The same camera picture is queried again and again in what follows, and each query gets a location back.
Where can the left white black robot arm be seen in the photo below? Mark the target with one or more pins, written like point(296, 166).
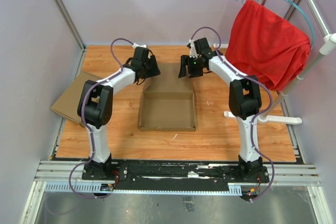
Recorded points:
point(96, 105)

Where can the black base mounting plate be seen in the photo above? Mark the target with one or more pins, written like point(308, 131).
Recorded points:
point(175, 175)

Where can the folded brown cardboard box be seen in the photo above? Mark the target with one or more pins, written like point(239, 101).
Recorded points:
point(66, 105)

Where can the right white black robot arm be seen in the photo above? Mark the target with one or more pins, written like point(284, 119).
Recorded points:
point(244, 102)

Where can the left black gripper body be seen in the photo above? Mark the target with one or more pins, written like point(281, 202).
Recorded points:
point(145, 66)

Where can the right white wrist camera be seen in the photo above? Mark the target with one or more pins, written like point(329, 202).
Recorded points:
point(191, 47)

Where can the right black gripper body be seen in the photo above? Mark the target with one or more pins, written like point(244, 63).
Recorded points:
point(195, 69)

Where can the red cloth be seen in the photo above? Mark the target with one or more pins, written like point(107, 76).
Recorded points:
point(266, 45)

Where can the grey slotted cable duct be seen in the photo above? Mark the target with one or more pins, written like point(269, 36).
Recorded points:
point(82, 188)

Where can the white clothes rack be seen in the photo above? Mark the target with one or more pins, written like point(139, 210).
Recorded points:
point(329, 45)

